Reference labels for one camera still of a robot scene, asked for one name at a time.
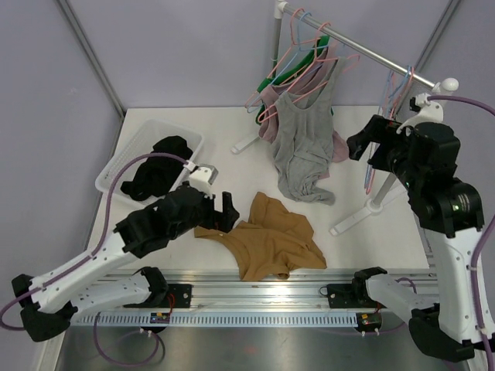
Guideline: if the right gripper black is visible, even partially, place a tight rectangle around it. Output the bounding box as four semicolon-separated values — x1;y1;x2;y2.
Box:
348;115;424;193

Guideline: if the brown tank top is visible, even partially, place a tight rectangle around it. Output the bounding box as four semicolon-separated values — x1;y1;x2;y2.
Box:
194;192;327;282

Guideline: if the grey tank top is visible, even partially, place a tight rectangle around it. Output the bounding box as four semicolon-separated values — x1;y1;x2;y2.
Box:
271;61;345;206

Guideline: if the blue hanger of brown top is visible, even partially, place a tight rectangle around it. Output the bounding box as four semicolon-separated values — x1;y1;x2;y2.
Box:
363;69;411;192

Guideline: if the black tank top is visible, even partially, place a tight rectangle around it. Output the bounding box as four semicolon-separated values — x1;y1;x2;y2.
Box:
121;135;193;201

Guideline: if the pink hanger of grey top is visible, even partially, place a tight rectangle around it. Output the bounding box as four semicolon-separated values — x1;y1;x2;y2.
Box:
255;48;360;125

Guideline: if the pink hanger of black top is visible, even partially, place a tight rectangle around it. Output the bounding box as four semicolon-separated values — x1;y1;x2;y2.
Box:
363;65;415;194

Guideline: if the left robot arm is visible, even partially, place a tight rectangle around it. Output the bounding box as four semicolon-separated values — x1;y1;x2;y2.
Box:
12;183;240;342

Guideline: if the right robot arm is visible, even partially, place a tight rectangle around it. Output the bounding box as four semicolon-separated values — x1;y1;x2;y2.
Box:
347;115;494;362

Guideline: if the pink tank top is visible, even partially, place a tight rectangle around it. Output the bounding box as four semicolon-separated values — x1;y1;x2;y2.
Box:
260;57;349;173

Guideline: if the blue hanger of green top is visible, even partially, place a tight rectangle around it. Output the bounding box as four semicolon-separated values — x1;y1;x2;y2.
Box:
254;8;322;110

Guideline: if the pink empty hanger far left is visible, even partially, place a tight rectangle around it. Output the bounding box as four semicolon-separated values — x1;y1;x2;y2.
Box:
244;8;310;110

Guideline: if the white plastic basket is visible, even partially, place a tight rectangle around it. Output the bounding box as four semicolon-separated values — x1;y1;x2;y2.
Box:
94;118;205;206

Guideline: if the clothes rack metal white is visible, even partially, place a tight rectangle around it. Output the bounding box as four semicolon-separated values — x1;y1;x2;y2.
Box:
230;0;460;235

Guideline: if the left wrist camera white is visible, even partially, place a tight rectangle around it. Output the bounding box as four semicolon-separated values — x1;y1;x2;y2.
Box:
188;165;218;199

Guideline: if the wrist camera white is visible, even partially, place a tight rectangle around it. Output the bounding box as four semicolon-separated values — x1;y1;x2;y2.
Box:
396;94;444;134
188;165;218;199

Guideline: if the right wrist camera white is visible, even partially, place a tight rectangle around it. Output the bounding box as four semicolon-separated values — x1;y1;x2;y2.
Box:
396;94;444;134

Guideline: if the white cable duct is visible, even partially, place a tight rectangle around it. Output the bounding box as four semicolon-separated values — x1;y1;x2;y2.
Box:
75;311;357;328

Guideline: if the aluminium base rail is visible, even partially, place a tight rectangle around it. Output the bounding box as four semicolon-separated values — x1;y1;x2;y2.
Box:
161;268;354;311

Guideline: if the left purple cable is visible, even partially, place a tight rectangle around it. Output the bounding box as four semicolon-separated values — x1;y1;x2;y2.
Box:
0;152;194;366

